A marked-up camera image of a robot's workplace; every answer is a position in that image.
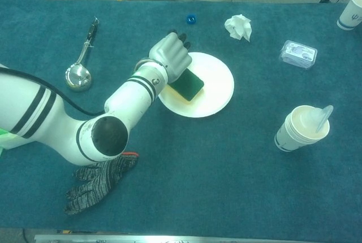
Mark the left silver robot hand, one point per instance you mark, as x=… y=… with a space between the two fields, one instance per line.
x=172 y=53

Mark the green yellow sponge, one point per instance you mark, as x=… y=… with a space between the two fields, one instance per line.
x=188 y=84

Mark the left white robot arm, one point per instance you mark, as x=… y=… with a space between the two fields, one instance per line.
x=85 y=135

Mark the blue bottle cap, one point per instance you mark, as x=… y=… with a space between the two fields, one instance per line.
x=188 y=22

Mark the white round plate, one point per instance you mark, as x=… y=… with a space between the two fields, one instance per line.
x=217 y=79

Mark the crumpled white tissue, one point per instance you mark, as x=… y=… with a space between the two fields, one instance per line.
x=239 y=26

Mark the clear purple plastic box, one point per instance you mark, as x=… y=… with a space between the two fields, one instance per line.
x=298 y=54

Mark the teal table cloth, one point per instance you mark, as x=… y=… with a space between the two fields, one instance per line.
x=226 y=175

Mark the stacked white paper cups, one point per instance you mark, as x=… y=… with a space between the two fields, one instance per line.
x=291 y=135

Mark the grey striped work glove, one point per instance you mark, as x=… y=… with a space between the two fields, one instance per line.
x=96 y=183

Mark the clear plastic spoon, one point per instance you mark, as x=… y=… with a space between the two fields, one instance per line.
x=322 y=120

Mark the single printed paper cup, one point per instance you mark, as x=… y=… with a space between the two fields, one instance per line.
x=349 y=14

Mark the aluminium table edge rail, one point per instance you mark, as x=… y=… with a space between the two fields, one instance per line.
x=198 y=238

